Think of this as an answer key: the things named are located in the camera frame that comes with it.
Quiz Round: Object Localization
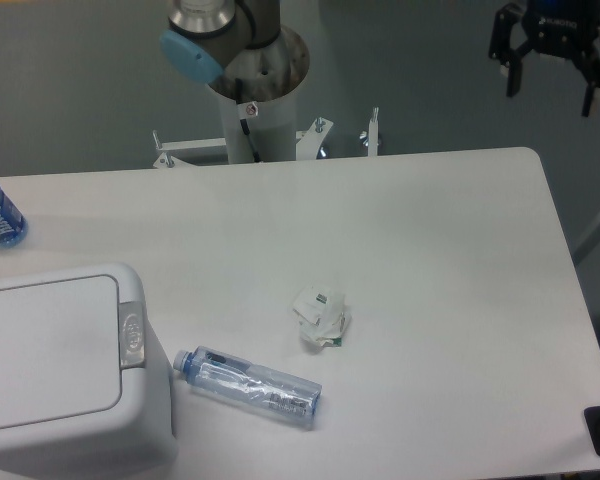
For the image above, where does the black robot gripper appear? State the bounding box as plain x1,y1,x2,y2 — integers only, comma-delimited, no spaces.
488,0,600,117

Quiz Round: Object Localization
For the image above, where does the clear empty plastic bottle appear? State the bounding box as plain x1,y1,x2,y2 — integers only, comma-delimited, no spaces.
173,346,322,428

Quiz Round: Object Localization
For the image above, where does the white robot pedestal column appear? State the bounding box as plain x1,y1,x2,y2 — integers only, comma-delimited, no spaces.
209,26,310,135

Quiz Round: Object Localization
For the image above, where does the white trash can body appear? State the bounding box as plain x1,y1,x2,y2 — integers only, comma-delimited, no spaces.
0,263,178,479

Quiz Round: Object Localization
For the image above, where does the grey lid push button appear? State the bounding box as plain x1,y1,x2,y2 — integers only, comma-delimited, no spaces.
118,301,145,370

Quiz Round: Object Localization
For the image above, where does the white trash can lid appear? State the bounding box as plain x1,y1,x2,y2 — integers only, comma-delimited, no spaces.
0,276,121,430

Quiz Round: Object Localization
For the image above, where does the crumpled white paper wrapper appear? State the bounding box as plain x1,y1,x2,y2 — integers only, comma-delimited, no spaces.
291,284,351,348

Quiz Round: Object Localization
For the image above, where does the black cable on pedestal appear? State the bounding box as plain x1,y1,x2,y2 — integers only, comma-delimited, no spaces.
234,77,262,164

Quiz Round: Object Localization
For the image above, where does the white pedestal base frame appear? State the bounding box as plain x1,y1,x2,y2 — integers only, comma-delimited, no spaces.
151,106,383,170

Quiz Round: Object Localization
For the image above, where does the silver robot arm blue cap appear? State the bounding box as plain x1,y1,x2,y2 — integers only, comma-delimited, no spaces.
160,1,600,117

